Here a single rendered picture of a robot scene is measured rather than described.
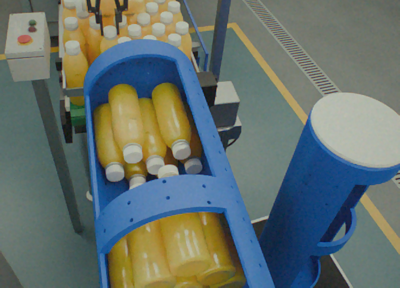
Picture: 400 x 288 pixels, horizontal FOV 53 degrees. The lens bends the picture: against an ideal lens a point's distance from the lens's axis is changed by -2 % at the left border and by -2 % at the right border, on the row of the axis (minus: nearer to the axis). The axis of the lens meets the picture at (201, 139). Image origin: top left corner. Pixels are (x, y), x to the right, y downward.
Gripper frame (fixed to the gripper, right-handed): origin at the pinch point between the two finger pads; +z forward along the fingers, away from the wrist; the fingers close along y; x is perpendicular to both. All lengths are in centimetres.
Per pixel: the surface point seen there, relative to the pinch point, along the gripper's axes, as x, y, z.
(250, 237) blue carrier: -77, 16, -6
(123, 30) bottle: 3.8, 4.3, 5.3
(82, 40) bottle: 4.1, -8.3, 7.9
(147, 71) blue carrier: -26.2, 7.1, -1.9
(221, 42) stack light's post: 18, 42, 22
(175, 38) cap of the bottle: -7.3, 18.3, 2.0
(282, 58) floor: 121, 132, 112
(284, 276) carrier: -54, 53, 77
